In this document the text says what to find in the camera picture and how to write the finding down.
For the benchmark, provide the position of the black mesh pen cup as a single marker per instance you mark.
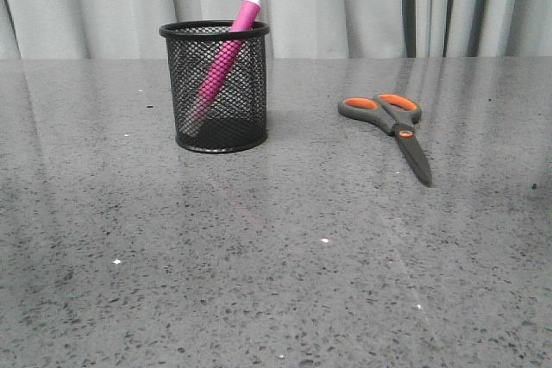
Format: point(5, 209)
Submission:
point(237, 120)

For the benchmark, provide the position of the grey orange scissors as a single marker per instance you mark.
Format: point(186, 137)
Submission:
point(396, 116)

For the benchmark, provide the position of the grey pleated curtain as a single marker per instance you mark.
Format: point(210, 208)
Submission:
point(77, 29)

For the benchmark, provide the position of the pink marker with clear cap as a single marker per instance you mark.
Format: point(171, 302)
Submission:
point(220, 68)

